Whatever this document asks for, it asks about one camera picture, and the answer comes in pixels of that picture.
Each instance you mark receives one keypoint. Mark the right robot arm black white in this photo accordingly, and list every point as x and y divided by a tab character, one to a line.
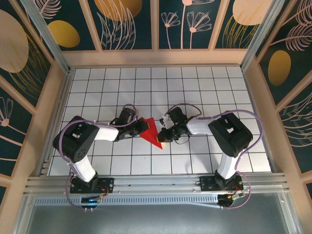
231	136

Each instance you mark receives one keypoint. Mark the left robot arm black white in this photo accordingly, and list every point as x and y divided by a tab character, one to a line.
73	141

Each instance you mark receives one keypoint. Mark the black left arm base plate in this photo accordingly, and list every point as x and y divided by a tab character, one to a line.
107	185

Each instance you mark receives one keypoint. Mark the small controller board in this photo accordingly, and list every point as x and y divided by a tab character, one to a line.
91	200
229	197

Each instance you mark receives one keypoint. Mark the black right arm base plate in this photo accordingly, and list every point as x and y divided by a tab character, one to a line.
207	184

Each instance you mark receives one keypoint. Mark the grey metal panel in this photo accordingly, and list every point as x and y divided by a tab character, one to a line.
156	219

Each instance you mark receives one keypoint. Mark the aluminium frame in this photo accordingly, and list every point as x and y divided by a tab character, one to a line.
156	181

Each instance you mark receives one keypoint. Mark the red paper sheet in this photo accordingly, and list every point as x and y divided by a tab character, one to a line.
152	134

